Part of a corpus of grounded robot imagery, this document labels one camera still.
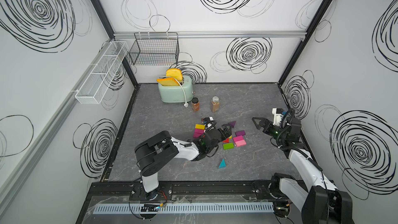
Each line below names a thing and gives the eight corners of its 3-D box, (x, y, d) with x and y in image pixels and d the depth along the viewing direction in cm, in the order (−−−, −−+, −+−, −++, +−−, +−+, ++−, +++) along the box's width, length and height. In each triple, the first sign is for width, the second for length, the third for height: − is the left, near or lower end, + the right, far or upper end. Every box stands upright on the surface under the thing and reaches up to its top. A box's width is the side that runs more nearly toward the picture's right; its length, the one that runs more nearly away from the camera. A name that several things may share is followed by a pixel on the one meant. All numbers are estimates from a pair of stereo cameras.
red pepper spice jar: (193, 112, 105) (193, 104, 99) (191, 106, 108) (191, 98, 102) (199, 110, 106) (199, 102, 99) (197, 104, 109) (197, 97, 103)
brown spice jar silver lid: (211, 112, 106) (212, 101, 97) (211, 106, 109) (212, 96, 100) (218, 112, 106) (219, 101, 97) (217, 106, 109) (219, 96, 100)
